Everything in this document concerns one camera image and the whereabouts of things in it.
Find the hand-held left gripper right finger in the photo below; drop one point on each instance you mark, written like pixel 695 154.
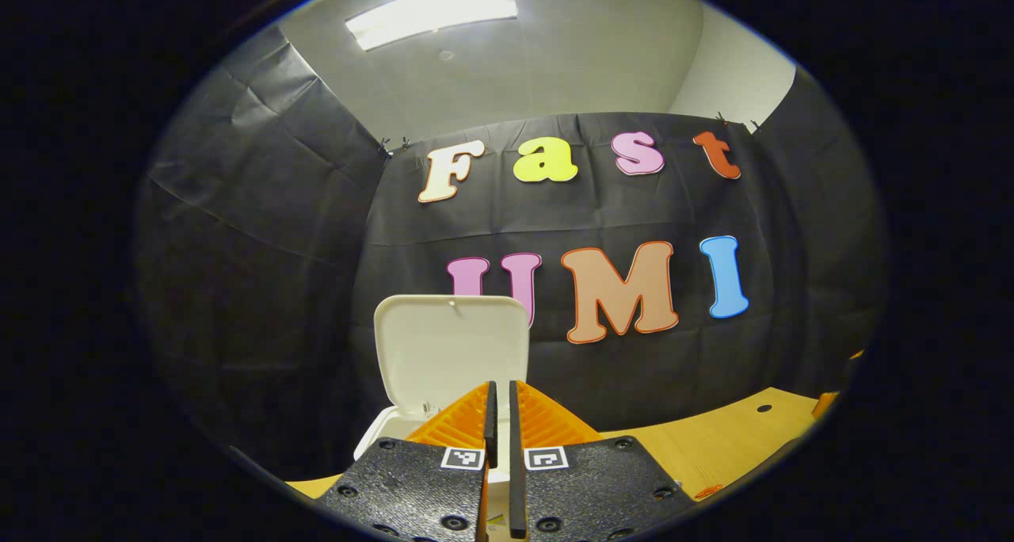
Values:
pixel 516 479

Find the orange paper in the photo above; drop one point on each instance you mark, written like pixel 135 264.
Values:
pixel 709 492

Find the black backdrop cloth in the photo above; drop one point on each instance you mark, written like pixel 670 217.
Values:
pixel 261 288

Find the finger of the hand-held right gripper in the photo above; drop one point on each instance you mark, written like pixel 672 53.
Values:
pixel 826 405

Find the wooden desktop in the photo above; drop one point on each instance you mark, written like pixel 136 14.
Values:
pixel 713 447

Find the ceiling light panel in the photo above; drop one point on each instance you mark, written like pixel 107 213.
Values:
pixel 432 11

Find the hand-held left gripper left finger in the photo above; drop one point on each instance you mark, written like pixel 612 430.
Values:
pixel 491 423

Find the white desktop garbage bin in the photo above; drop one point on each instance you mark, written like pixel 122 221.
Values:
pixel 444 352

